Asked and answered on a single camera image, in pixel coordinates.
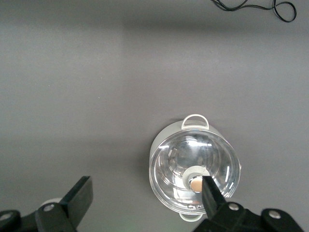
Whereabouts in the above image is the dark grey table mat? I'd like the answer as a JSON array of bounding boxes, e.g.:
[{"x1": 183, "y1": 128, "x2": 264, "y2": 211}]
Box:
[{"x1": 0, "y1": 0, "x2": 309, "y2": 232}]

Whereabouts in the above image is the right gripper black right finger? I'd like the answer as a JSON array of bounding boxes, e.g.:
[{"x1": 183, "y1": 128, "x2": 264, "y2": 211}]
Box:
[{"x1": 193, "y1": 175, "x2": 305, "y2": 232}]

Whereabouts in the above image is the thin black loose cable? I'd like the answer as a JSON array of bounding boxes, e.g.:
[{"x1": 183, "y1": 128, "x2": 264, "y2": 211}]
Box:
[{"x1": 211, "y1": 0, "x2": 297, "y2": 24}]

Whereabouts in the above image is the glass lid with beige knob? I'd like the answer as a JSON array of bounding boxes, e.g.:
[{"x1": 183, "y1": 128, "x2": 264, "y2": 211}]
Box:
[{"x1": 149, "y1": 129, "x2": 241, "y2": 215}]

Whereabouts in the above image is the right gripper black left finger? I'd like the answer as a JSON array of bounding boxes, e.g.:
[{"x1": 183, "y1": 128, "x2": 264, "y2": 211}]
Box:
[{"x1": 0, "y1": 175, "x2": 94, "y2": 232}]

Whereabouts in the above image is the grey pot with loop handles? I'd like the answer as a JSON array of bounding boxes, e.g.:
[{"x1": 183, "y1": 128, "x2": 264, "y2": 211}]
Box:
[{"x1": 149, "y1": 114, "x2": 243, "y2": 222}]

